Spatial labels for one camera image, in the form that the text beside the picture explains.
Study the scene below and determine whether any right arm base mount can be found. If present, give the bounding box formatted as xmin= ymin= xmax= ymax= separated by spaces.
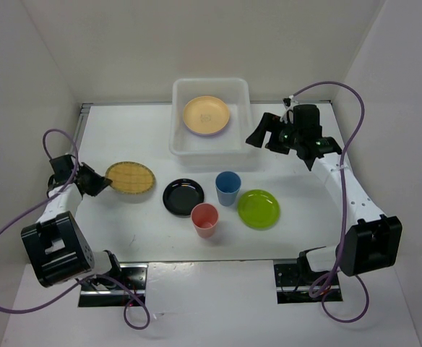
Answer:
xmin=273 ymin=259 xmax=327 ymax=304

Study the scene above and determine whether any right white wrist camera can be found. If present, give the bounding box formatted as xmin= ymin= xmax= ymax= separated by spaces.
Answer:
xmin=280 ymin=95 xmax=298 ymax=124

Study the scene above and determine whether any orange plastic plate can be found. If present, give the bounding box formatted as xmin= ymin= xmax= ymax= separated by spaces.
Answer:
xmin=182 ymin=96 xmax=231 ymax=136

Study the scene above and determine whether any purple plastic plate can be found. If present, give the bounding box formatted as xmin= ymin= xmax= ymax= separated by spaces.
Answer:
xmin=187 ymin=129 xmax=227 ymax=138

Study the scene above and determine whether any yellow woven pattern plate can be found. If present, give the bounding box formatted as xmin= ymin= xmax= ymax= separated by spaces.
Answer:
xmin=105 ymin=161 xmax=156 ymax=194

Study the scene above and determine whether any blue plastic cup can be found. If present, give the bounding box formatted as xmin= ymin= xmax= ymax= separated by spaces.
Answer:
xmin=215 ymin=171 xmax=241 ymax=207

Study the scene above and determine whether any white plastic bin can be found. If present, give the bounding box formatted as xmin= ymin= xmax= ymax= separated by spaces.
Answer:
xmin=168 ymin=77 xmax=255 ymax=168

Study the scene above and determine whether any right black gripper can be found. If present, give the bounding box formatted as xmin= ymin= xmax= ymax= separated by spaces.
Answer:
xmin=246 ymin=112 xmax=303 ymax=155

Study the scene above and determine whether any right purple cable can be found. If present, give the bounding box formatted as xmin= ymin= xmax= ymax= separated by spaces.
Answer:
xmin=290 ymin=81 xmax=369 ymax=323

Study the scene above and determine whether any pink plastic cup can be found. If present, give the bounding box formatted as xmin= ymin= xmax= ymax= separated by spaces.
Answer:
xmin=191 ymin=203 xmax=219 ymax=239

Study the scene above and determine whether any green plastic plate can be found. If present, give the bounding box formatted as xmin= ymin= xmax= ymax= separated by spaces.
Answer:
xmin=237 ymin=189 xmax=280 ymax=230

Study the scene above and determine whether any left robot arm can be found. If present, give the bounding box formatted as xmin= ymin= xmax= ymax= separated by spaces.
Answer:
xmin=21 ymin=154 xmax=124 ymax=289

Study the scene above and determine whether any black plate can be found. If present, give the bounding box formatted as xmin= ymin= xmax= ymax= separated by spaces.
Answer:
xmin=162 ymin=179 xmax=204 ymax=217

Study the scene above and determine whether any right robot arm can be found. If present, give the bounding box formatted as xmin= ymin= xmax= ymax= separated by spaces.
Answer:
xmin=246 ymin=104 xmax=402 ymax=284

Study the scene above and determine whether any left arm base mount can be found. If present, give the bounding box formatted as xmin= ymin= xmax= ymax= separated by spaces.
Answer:
xmin=78 ymin=263 xmax=148 ymax=308

